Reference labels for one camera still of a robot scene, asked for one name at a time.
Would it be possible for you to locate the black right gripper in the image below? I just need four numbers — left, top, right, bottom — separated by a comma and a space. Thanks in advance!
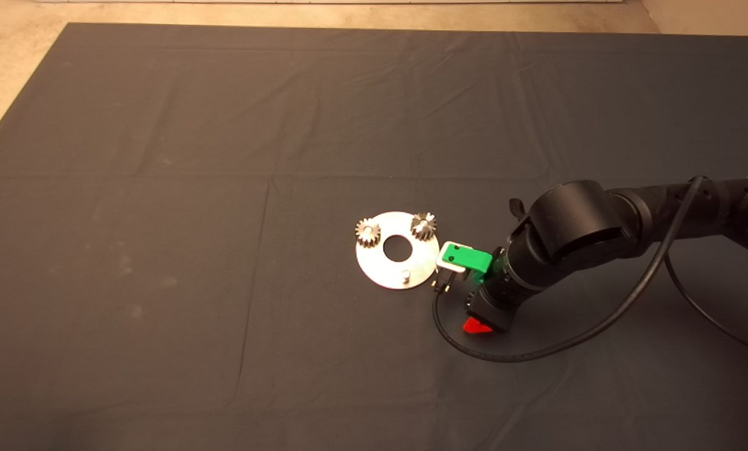
462, 276, 525, 335

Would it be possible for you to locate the small steel planetary gear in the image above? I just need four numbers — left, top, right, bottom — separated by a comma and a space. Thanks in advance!
355, 217, 382, 248
410, 212, 438, 241

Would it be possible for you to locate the round metal carrier plate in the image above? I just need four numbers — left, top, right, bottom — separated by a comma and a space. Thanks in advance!
355, 211, 440, 290

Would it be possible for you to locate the dark grey table cloth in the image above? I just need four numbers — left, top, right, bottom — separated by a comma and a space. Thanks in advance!
0, 22, 748, 451

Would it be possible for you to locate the black right camera cable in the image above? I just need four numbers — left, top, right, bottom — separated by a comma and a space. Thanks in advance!
432, 175, 748, 363

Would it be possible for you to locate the green right camera mount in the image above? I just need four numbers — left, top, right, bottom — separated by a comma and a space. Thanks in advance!
443, 243, 494, 286

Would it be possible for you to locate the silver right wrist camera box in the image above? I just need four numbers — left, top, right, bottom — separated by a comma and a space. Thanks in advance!
435, 241, 469, 273

